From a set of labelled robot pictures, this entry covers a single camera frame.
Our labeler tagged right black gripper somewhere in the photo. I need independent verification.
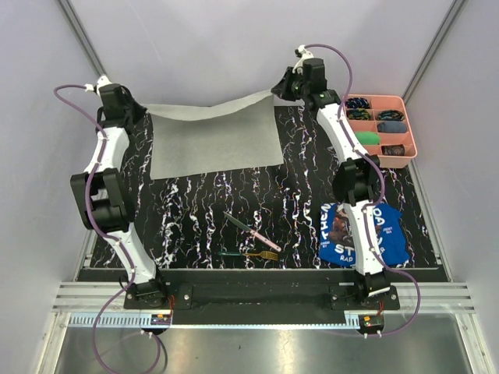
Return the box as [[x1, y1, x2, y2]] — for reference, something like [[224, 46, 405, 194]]
[[271, 68, 308, 103]]

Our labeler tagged grey cloth napkin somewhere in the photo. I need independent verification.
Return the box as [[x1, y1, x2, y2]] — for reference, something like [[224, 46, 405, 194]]
[[147, 90, 283, 180]]

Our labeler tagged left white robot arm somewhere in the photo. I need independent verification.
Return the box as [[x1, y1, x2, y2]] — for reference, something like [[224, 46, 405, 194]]
[[70, 76, 168, 309]]

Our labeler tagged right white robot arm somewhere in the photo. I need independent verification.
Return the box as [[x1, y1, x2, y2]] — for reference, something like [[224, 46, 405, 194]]
[[271, 57, 391, 309]]

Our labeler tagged blue patterned sock top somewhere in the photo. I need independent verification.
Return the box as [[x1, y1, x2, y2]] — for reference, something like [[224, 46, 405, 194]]
[[345, 97, 371, 109]]

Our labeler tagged blue patterned sock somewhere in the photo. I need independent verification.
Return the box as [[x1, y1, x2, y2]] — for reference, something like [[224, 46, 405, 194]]
[[345, 97, 371, 109], [347, 108, 371, 121], [377, 110, 405, 122]]

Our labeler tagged blue patterned sock middle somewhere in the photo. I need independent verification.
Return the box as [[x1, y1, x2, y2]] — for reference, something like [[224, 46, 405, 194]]
[[347, 108, 371, 121]]

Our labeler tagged green rolled sock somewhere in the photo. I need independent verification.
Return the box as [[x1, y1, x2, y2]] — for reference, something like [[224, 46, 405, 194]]
[[355, 131, 380, 146]]

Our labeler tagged pink divided organizer tray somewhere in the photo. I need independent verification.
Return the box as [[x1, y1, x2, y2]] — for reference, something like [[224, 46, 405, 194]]
[[347, 94, 418, 168]]

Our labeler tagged blue patterned sock right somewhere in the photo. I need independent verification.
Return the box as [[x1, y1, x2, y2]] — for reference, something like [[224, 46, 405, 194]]
[[377, 110, 405, 122]]

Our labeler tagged dark blue rolled sock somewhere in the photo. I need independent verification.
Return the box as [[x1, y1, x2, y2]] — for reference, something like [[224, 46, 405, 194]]
[[377, 121, 408, 133]]

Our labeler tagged black marbled table mat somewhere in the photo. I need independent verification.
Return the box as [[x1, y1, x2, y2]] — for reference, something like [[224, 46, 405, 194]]
[[77, 104, 449, 270]]

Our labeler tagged dark brown rolled sock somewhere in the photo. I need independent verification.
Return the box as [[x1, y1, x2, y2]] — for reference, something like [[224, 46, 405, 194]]
[[381, 144, 405, 157]]

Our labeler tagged blue printed t-shirt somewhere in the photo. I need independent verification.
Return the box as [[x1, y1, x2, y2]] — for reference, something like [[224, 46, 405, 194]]
[[319, 203, 409, 267]]

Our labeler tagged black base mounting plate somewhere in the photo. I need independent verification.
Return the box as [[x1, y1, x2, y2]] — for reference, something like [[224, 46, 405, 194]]
[[124, 270, 401, 327]]

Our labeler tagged aluminium frame rail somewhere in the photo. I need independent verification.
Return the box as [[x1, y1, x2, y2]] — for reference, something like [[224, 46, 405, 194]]
[[55, 0, 113, 97]]

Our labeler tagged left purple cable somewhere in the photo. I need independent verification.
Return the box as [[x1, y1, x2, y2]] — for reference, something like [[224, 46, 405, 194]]
[[52, 83, 168, 373]]

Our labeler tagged purple cable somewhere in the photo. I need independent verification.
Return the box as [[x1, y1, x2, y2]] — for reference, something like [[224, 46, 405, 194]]
[[52, 83, 168, 373], [306, 43, 421, 337]]

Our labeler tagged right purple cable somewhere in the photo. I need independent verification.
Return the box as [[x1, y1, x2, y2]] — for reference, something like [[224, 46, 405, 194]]
[[306, 43, 421, 337]]

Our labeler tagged pink-handled table knife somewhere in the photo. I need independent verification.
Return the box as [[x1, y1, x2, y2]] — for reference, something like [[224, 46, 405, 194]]
[[224, 212, 281, 252]]

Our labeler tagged gold fork green handle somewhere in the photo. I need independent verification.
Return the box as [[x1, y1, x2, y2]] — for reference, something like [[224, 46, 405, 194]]
[[218, 251, 279, 261]]

